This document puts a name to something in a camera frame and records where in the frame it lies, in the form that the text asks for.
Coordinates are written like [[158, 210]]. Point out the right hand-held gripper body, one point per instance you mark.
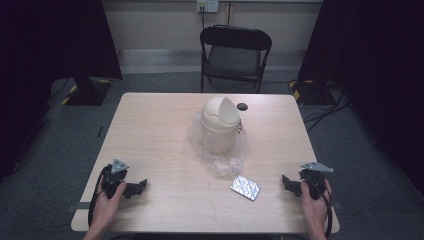
[[313, 178]]

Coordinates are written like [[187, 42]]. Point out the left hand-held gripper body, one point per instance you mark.
[[115, 175]]

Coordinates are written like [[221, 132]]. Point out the person's right hand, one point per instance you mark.
[[315, 211]]

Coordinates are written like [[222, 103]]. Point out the person's left hand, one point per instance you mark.
[[104, 208]]

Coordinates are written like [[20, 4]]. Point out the silver foil blister pack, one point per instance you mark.
[[245, 188]]

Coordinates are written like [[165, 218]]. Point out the clear plastic bag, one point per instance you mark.
[[226, 163]]

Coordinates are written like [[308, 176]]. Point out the striped black stand base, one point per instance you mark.
[[88, 93], [310, 93]]

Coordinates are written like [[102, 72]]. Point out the black table grommet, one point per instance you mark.
[[242, 107]]

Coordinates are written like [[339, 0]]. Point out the cream swing-lid trash can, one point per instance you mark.
[[219, 125]]

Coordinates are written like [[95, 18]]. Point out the black curtain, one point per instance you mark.
[[376, 66], [50, 50]]

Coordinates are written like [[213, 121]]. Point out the black folding chair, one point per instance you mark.
[[235, 60]]

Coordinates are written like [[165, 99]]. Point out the white wall outlet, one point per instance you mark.
[[207, 5]]

